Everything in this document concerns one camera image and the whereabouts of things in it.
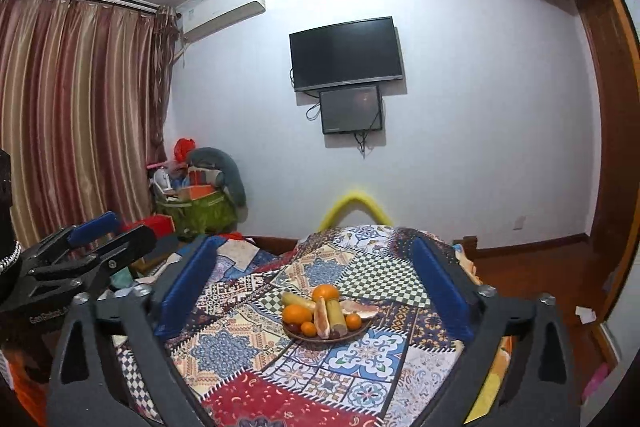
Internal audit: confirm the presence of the large orange with sticker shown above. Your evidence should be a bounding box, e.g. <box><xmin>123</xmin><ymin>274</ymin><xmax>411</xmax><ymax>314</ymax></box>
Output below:
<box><xmin>282</xmin><ymin>303</ymin><xmax>314</xmax><ymax>327</ymax></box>

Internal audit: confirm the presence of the black wall television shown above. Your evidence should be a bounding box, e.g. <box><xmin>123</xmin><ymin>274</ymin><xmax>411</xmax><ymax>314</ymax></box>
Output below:
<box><xmin>289</xmin><ymin>17</ymin><xmax>405</xmax><ymax>92</ymax></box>

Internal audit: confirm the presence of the grapefruit slice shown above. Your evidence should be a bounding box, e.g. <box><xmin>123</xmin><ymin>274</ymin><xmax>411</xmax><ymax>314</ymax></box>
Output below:
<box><xmin>340</xmin><ymin>300</ymin><xmax>381</xmax><ymax>315</ymax></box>
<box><xmin>313</xmin><ymin>297</ymin><xmax>331</xmax><ymax>339</ymax></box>

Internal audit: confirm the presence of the small black monitor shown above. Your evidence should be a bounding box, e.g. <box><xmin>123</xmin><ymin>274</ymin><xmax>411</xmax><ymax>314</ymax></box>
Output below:
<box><xmin>319</xmin><ymin>85</ymin><xmax>384</xmax><ymax>135</ymax></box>

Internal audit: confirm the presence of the orange box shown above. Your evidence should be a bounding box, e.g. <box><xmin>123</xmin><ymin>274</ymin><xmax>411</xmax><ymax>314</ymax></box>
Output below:
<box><xmin>180</xmin><ymin>184</ymin><xmax>213</xmax><ymax>202</ymax></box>

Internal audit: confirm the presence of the red box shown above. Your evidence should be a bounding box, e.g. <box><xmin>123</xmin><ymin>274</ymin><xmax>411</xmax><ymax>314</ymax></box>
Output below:
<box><xmin>120</xmin><ymin>216</ymin><xmax>176</xmax><ymax>240</ymax></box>

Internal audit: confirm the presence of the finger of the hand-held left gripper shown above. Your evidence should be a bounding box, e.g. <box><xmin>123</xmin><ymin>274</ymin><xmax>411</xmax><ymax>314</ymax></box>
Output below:
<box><xmin>27</xmin><ymin>224</ymin><xmax>158</xmax><ymax>303</ymax></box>
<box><xmin>22</xmin><ymin>212</ymin><xmax>121</xmax><ymax>268</ymax></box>

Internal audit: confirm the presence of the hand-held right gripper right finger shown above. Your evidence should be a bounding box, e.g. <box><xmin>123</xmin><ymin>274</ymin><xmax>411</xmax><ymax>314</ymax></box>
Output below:
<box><xmin>407</xmin><ymin>237</ymin><xmax>583</xmax><ymax>427</ymax></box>

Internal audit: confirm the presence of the wooden bed footboard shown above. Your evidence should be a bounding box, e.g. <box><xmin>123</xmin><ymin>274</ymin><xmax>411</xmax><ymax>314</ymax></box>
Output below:
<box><xmin>240</xmin><ymin>234</ymin><xmax>301</xmax><ymax>253</ymax></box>

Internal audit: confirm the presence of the patchwork printed blanket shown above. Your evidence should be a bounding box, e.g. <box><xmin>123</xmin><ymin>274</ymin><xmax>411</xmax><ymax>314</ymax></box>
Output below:
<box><xmin>115</xmin><ymin>223</ymin><xmax>501</xmax><ymax>427</ymax></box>

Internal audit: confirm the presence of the white air conditioner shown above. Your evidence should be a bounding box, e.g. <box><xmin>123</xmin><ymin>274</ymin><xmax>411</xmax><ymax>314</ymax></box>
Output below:
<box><xmin>175</xmin><ymin>0</ymin><xmax>266</xmax><ymax>42</ymax></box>

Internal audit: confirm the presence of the striped brown curtain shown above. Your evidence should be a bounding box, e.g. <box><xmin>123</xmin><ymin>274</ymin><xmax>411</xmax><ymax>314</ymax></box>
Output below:
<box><xmin>0</xmin><ymin>0</ymin><xmax>178</xmax><ymax>248</ymax></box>

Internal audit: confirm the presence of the cut yellow banana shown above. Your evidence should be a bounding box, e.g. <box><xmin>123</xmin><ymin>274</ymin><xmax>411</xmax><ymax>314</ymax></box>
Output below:
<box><xmin>326</xmin><ymin>298</ymin><xmax>347</xmax><ymax>330</ymax></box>
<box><xmin>281</xmin><ymin>291</ymin><xmax>317</xmax><ymax>308</ymax></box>

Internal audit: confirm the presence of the red plastic bag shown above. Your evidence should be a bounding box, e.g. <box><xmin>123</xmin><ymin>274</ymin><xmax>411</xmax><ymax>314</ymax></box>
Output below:
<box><xmin>174</xmin><ymin>138</ymin><xmax>197</xmax><ymax>162</ymax></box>

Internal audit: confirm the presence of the grey neck pillow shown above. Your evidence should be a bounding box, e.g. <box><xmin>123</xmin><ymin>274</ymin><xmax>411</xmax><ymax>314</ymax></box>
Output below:
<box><xmin>187</xmin><ymin>147</ymin><xmax>247</xmax><ymax>208</ymax></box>

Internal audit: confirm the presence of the brown round plate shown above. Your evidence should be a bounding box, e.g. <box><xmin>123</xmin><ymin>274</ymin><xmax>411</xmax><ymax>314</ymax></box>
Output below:
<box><xmin>281</xmin><ymin>302</ymin><xmax>375</xmax><ymax>344</ymax></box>

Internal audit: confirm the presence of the yellow foam arch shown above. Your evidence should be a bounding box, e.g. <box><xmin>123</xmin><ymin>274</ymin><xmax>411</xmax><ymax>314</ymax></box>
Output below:
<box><xmin>319</xmin><ymin>191</ymin><xmax>393</xmax><ymax>230</ymax></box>

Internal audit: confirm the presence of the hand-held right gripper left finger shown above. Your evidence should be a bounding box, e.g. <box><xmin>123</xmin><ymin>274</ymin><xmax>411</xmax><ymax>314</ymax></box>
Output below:
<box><xmin>47</xmin><ymin>234</ymin><xmax>226</xmax><ymax>427</ymax></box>

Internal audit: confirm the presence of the pink cloth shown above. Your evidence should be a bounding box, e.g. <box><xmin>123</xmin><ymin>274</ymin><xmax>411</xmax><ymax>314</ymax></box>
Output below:
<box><xmin>582</xmin><ymin>362</ymin><xmax>608</xmax><ymax>403</ymax></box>

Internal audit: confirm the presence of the green bag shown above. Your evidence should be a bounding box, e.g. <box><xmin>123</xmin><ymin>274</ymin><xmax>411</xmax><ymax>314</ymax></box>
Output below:
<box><xmin>155</xmin><ymin>192</ymin><xmax>238</xmax><ymax>240</ymax></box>

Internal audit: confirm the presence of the yellow fleece blanket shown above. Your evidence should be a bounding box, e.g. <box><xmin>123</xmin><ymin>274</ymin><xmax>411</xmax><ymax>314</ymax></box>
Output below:
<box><xmin>462</xmin><ymin>334</ymin><xmax>516</xmax><ymax>425</ymax></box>

